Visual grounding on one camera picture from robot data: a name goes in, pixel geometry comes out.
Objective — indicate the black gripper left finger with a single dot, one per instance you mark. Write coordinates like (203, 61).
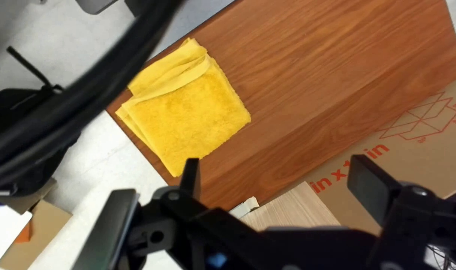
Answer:
(173, 210)

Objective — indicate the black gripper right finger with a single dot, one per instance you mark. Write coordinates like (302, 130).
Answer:
(371, 184)

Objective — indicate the yellow towel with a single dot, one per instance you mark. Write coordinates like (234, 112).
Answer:
(188, 114)

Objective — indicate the cardboard box red print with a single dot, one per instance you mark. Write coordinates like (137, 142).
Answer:
(417, 159)

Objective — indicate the white paper strip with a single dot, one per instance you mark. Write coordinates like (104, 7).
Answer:
(245, 205)

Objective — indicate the light wood panel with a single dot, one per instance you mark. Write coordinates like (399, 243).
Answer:
(293, 210)

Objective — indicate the flat cardboard piece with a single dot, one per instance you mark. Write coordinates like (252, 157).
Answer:
(42, 225)

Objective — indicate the small orange block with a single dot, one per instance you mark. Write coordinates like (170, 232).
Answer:
(26, 232)

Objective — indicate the black bag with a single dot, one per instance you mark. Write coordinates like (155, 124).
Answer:
(23, 165)

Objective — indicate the white sheet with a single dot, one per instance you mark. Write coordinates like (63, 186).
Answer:
(3, 229)

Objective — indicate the black metal rod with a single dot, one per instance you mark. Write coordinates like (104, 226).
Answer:
(27, 64)

